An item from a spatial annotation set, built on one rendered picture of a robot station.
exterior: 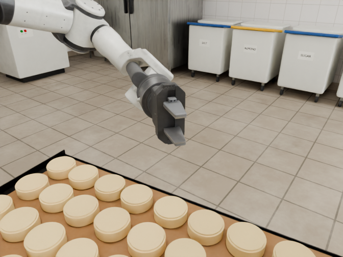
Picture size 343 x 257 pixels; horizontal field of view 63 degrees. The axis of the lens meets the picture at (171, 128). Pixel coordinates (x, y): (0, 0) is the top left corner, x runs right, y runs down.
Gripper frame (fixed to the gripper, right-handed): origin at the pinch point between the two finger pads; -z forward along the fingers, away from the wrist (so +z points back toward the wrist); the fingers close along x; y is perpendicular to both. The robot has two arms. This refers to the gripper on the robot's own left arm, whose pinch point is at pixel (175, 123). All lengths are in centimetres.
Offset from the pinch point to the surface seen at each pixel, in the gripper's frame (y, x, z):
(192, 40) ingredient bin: 121, -44, 331
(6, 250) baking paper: -27.0, -8.3, -14.0
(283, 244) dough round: 6.9, -6.3, -24.2
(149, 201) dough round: -7.5, -6.7, -11.6
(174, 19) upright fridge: 99, -18, 342
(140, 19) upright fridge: 57, -20, 372
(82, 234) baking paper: -17.5, -8.3, -13.9
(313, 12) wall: 255, -7, 267
